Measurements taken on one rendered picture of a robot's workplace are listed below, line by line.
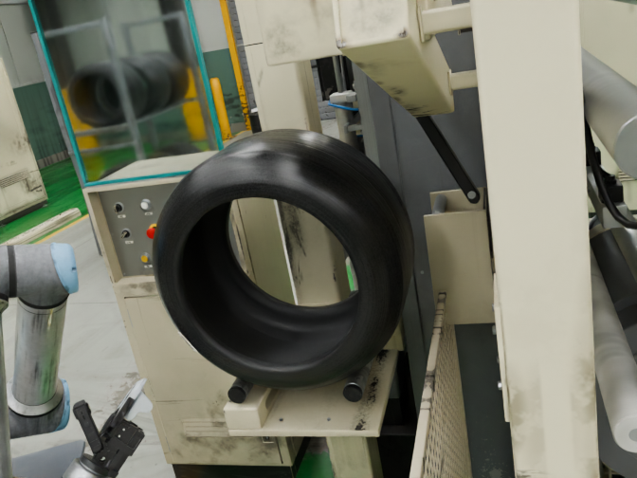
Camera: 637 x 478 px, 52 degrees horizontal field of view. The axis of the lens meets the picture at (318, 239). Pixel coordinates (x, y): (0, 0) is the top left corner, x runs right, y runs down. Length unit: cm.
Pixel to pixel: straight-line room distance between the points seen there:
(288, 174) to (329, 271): 53
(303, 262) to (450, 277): 40
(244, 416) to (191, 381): 100
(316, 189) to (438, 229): 43
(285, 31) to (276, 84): 67
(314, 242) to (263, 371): 42
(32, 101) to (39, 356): 1097
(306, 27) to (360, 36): 14
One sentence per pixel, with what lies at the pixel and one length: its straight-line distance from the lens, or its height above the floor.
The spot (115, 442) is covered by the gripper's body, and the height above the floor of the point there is 92.
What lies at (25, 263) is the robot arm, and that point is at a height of 131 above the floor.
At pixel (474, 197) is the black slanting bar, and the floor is 123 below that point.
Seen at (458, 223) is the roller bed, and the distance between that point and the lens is 159.
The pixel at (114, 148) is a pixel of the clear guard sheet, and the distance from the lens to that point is 236.
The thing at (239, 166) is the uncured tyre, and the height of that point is 144.
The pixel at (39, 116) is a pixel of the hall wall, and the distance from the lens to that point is 1267.
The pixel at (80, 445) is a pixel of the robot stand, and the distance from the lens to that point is 221.
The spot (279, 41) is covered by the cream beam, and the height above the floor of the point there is 167.
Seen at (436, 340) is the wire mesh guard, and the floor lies 100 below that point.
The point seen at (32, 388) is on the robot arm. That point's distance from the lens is 190.
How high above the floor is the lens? 170
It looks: 19 degrees down
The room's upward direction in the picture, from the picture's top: 11 degrees counter-clockwise
